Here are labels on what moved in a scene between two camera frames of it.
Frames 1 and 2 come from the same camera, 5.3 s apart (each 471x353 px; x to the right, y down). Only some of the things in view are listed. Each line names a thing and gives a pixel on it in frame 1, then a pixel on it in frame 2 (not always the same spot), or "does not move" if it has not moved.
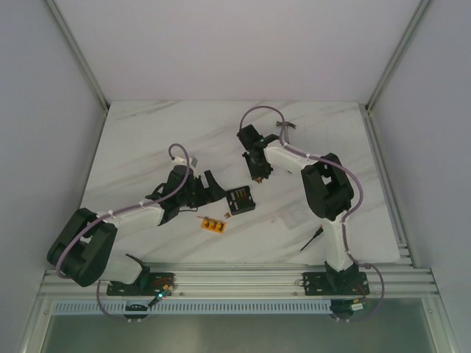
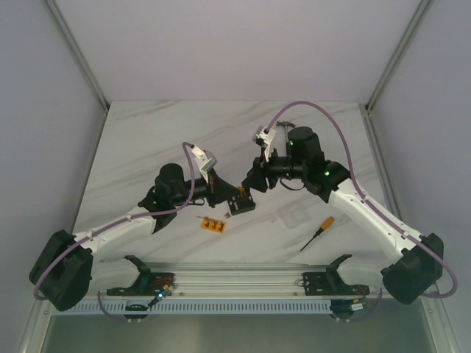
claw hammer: [286, 126] does not move
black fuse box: [241, 200] does not move
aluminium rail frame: [389, 279] does not move
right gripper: [256, 174] → [255, 179]
